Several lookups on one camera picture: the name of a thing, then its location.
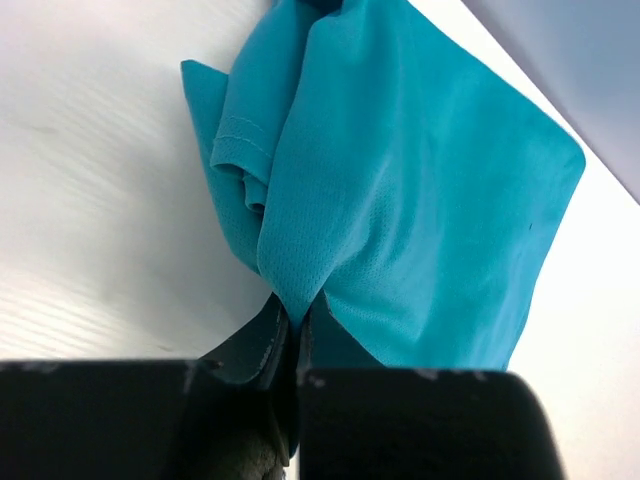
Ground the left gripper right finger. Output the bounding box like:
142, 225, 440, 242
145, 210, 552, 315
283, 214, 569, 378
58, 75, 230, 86
297, 294, 566, 479

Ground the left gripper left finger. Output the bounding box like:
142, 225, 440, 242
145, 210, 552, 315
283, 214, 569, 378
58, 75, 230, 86
1, 297, 295, 479

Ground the teal t-shirt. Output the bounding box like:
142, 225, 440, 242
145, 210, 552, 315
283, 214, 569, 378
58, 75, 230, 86
181, 1, 585, 370

